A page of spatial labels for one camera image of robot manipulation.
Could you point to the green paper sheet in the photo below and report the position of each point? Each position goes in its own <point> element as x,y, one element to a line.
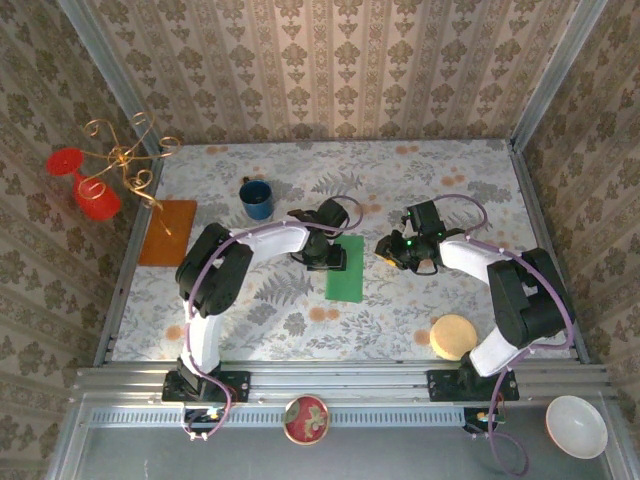
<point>345,285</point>

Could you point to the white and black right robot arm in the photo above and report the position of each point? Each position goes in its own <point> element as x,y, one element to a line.
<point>465,255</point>

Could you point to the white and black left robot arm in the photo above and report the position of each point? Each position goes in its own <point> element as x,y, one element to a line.
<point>270,245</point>

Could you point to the floral patterned table cover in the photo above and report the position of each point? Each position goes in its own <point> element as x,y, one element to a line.
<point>400,310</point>

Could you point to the blue enamel mug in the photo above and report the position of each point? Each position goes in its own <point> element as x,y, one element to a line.
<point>256,205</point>

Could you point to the round cork coaster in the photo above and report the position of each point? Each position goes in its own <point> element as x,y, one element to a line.
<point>452,335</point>

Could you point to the red floral bowl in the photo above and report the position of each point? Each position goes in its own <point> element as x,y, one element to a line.
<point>306,420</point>

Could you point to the small controller circuit board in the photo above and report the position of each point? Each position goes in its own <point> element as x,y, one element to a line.
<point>482,419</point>
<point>205,417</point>

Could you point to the red plastic goblet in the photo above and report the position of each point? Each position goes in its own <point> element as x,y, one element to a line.
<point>100,202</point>

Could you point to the white bowl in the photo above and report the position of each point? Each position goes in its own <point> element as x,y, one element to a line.
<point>575,425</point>

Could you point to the aluminium side rail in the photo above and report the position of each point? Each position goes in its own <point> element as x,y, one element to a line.
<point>531,200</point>
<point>127,260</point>

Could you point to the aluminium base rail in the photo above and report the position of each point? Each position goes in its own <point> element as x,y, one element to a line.
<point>340,380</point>

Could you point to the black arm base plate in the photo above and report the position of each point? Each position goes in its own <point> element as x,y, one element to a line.
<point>445,385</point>
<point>235,387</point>

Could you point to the aluminium frame post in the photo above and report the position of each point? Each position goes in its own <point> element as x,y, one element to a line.
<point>563,60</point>
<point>102,60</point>

